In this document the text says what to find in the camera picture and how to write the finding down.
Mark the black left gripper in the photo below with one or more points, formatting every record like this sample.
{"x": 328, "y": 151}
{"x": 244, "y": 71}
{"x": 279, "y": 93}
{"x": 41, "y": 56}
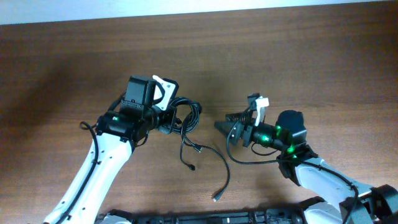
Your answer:
{"x": 166, "y": 125}

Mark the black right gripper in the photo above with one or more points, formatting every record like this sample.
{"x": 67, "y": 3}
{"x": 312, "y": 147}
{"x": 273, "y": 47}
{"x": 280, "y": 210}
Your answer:
{"x": 247, "y": 127}

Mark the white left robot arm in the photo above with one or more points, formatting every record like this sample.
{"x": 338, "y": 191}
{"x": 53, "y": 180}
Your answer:
{"x": 142, "y": 107}

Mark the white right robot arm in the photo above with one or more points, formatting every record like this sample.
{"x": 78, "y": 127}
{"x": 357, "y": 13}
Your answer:
{"x": 342, "y": 199}

